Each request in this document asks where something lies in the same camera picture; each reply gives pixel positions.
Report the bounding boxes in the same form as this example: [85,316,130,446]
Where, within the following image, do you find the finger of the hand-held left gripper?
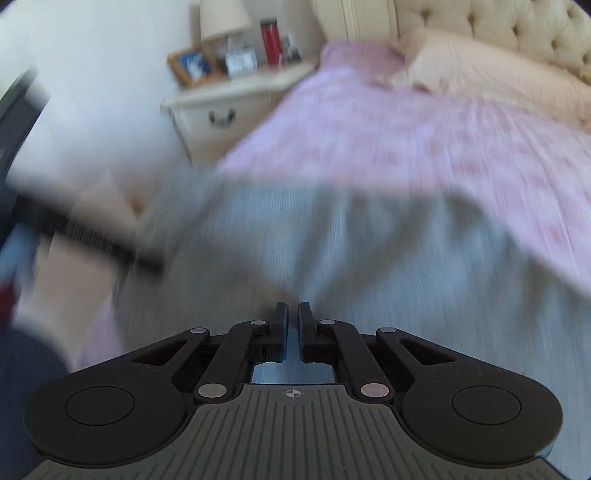
[18,196,164,278]

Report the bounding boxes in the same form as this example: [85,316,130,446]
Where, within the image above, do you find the red bottle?
[259,17,283,66]

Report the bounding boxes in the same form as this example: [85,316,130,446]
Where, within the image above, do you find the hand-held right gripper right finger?
[298,301,515,402]

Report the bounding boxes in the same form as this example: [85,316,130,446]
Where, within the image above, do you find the small silver picture frame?
[225,39,258,77]

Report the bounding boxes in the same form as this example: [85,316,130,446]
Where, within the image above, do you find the nightstand drawer handle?
[207,108,237,128]

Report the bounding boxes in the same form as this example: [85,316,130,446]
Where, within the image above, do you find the wooden picture frame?
[166,46,216,88]

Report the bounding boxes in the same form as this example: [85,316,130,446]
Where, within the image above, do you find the cream pillow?
[390,30,591,127]

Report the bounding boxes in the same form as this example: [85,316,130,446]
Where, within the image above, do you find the pink patterned bed sheet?
[76,39,591,370]

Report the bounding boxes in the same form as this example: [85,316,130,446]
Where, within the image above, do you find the grey pants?
[111,178,591,386]

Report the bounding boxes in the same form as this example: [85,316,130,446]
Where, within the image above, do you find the cream tufted headboard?
[314,0,591,88]

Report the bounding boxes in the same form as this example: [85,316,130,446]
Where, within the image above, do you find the cream nightstand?
[161,60,319,164]

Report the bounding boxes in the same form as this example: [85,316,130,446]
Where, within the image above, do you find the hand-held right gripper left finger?
[69,301,290,402]

